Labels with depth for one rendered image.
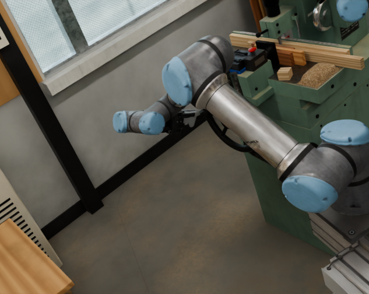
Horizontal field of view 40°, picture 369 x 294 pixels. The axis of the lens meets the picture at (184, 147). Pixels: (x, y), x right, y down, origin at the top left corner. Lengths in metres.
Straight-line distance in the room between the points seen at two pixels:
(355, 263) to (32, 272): 1.27
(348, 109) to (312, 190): 0.94
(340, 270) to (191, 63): 0.65
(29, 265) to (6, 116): 0.96
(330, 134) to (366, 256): 0.34
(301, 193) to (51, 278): 1.16
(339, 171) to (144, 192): 2.03
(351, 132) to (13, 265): 1.48
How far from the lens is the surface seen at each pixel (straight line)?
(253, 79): 1.86
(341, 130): 1.29
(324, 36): 2.13
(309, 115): 1.89
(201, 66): 1.27
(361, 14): 1.43
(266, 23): 1.95
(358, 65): 1.83
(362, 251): 1.41
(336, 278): 1.38
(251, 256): 2.48
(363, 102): 2.16
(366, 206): 1.38
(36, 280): 2.08
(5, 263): 2.27
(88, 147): 3.08
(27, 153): 2.92
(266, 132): 1.23
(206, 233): 2.67
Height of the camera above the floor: 1.79
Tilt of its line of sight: 32 degrees down
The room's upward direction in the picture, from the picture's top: 21 degrees counter-clockwise
